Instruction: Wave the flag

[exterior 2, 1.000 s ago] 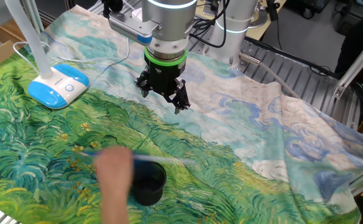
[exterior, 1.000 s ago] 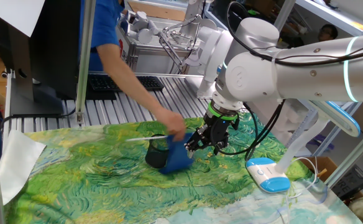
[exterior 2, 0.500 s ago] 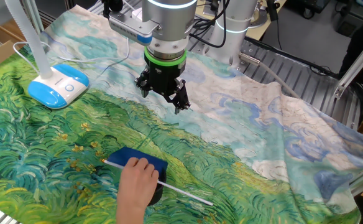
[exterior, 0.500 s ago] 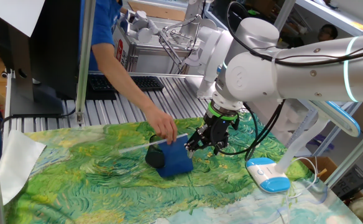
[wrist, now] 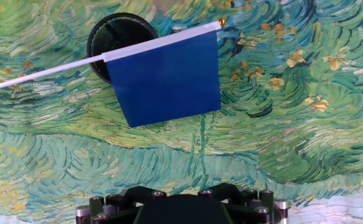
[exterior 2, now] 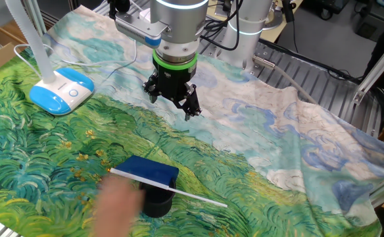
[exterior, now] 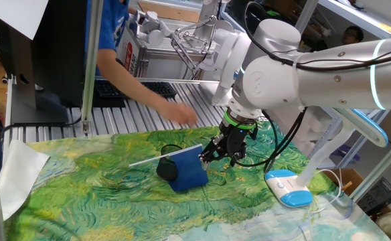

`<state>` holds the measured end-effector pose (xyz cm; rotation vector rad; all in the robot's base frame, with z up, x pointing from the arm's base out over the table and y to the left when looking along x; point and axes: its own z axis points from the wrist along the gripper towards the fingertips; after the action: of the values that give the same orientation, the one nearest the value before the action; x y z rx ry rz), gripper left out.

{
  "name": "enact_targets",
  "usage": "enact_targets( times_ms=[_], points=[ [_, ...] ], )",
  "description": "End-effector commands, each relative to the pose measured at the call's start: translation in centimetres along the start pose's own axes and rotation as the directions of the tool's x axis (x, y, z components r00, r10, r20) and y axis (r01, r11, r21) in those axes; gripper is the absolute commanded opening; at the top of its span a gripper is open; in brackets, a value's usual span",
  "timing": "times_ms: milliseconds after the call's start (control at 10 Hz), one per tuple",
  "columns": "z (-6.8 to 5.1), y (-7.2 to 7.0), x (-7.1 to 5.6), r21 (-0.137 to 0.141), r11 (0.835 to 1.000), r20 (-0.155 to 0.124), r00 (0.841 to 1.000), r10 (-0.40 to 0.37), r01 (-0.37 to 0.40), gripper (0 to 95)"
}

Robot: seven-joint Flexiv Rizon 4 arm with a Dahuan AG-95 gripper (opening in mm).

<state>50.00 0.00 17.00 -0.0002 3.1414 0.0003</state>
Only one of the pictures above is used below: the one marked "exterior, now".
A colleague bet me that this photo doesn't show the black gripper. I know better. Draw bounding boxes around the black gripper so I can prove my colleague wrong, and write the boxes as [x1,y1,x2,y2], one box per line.
[198,123,260,171]

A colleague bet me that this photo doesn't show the blue flag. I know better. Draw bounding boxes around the blue flag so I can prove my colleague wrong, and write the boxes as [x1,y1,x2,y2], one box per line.
[129,143,210,193]

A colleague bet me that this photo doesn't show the person's bare forearm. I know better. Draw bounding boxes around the person's bare forearm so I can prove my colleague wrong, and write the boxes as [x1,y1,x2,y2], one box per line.
[96,48,169,114]

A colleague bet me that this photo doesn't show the person's bare hand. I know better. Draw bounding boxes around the person's bare hand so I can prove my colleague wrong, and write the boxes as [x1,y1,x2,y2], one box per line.
[157,101,200,128]

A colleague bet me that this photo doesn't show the black round base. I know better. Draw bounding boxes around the black round base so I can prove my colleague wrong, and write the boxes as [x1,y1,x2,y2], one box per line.
[155,143,183,183]

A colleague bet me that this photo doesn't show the white and blue desk lamp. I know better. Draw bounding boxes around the white and blue desk lamp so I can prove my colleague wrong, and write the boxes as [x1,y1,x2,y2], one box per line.
[264,107,390,208]

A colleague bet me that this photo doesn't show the white foam packaging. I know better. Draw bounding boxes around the white foam packaging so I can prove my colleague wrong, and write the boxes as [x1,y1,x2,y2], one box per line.
[268,106,334,158]

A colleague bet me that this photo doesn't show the black keyboard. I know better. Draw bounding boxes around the black keyboard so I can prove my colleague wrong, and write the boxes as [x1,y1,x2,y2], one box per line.
[93,79,178,101]

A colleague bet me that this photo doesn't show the brown cardboard box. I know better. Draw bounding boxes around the brown cardboard box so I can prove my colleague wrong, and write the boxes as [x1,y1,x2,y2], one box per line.
[321,167,366,198]

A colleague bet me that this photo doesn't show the Van Gogh print tablecloth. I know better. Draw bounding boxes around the Van Gogh print tablecloth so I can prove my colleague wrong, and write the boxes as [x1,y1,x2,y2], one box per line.
[4,120,391,241]

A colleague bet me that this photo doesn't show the metal case with red label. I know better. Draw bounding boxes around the metal case with red label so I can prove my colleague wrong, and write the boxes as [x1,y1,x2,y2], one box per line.
[114,18,196,79]

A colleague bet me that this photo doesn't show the wooden board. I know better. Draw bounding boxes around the wooden board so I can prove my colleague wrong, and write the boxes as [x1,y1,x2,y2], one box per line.
[137,0,202,24]

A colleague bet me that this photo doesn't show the person in blue shirt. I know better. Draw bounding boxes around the person in blue shirt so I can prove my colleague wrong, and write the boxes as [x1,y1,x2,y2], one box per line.
[84,0,131,77]

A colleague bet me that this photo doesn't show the person with glasses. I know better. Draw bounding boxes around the person with glasses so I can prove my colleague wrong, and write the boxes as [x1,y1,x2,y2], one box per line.
[340,25,366,46]

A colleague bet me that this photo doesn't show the white metal shelf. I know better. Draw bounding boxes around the white metal shelf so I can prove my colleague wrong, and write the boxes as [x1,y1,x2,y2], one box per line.
[295,0,391,40]

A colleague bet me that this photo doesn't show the black computer monitor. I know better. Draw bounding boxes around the black computer monitor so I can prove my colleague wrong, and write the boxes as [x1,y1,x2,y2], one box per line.
[0,0,90,125]

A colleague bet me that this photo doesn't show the white paper sheet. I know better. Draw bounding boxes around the white paper sheet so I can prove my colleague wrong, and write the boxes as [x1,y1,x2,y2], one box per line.
[0,0,50,41]

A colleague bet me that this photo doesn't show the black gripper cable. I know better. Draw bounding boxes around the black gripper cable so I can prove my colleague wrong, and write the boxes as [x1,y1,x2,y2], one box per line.
[230,106,309,173]

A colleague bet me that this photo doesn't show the aluminium frame bar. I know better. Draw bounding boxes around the aluminium frame bar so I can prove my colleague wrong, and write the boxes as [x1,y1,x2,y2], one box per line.
[94,76,220,85]

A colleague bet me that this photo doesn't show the white lamp cable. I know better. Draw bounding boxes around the white lamp cable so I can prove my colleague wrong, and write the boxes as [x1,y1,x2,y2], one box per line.
[297,168,344,241]

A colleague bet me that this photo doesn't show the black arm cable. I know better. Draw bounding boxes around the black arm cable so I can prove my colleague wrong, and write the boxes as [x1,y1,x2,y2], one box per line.
[243,1,391,72]

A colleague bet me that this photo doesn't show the black monitor cable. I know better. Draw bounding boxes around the black monitor cable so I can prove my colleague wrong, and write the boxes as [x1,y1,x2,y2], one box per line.
[0,114,83,162]

